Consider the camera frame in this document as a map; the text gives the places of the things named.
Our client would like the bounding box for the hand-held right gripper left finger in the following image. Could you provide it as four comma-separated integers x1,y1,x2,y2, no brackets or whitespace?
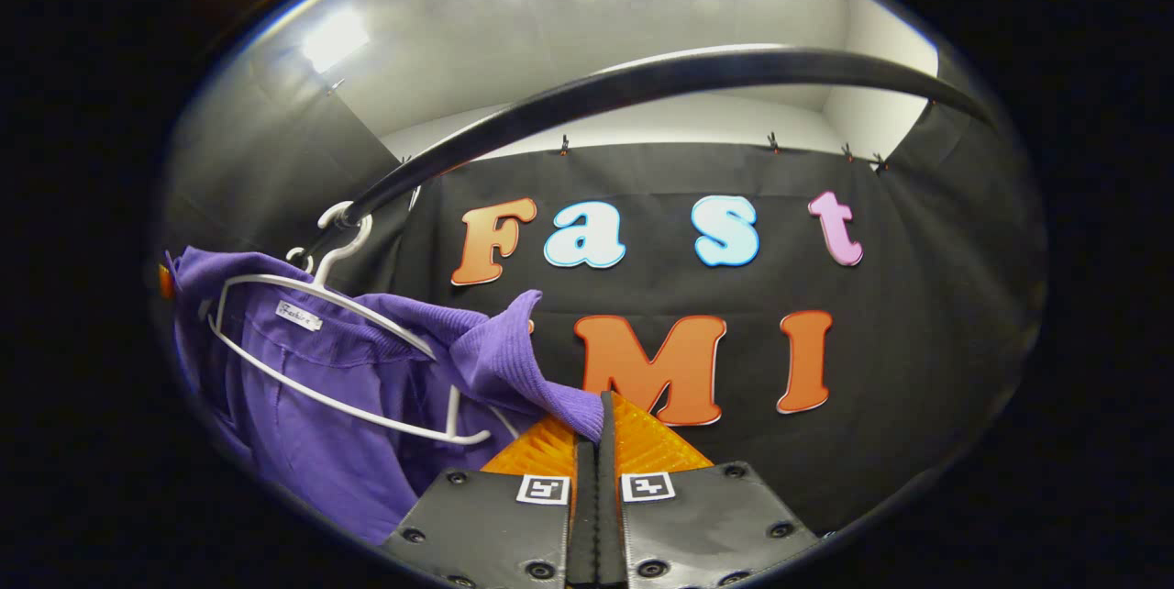
381,413,602,589

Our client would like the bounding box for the black clothes rack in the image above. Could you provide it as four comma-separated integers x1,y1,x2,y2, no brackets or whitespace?
303,45,999,264

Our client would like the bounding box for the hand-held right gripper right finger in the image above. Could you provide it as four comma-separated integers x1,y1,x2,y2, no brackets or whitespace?
598,390,820,589

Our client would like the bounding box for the ceiling light panel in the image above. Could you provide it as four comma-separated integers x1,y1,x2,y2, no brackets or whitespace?
303,9,371,74

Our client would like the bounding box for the row of backdrop clips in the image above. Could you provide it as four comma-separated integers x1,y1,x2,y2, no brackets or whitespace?
326,75,891,175

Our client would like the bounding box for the purple corduroy shirt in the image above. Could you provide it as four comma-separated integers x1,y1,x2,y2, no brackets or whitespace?
168,245,606,546

